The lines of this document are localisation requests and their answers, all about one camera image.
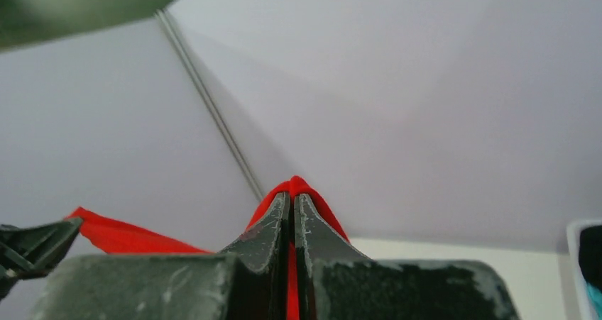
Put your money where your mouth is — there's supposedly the left aluminium corner post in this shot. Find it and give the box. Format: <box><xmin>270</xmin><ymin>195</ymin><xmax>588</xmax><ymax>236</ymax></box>
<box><xmin>155</xmin><ymin>8</ymin><xmax>264</xmax><ymax>201</ymax></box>

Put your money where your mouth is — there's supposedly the white plastic basket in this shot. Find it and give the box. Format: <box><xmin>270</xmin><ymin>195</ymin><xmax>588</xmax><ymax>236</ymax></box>
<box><xmin>566</xmin><ymin>218</ymin><xmax>601</xmax><ymax>319</ymax></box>

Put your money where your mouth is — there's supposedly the red t shirt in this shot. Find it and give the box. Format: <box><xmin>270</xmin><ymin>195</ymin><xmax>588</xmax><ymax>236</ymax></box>
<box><xmin>68</xmin><ymin>175</ymin><xmax>350</xmax><ymax>319</ymax></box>

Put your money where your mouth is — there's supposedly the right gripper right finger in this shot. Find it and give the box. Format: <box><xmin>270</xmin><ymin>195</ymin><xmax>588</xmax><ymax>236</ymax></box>
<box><xmin>294</xmin><ymin>194</ymin><xmax>520</xmax><ymax>319</ymax></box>

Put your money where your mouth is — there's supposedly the light blue t shirt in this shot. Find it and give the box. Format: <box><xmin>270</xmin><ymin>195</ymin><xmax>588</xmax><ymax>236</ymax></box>
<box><xmin>586</xmin><ymin>282</ymin><xmax>602</xmax><ymax>320</ymax></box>

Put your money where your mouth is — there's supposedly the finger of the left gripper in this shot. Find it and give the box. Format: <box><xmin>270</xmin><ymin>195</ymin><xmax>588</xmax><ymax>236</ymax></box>
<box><xmin>1</xmin><ymin>217</ymin><xmax>84</xmax><ymax>299</ymax></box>

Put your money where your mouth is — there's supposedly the black t shirt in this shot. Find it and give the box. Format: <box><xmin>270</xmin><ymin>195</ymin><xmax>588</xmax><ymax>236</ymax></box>
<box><xmin>578</xmin><ymin>225</ymin><xmax>601</xmax><ymax>290</ymax></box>

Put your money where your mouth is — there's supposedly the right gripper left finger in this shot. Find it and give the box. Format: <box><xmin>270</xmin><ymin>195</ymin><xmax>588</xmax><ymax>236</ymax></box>
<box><xmin>30</xmin><ymin>192</ymin><xmax>290</xmax><ymax>320</ymax></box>

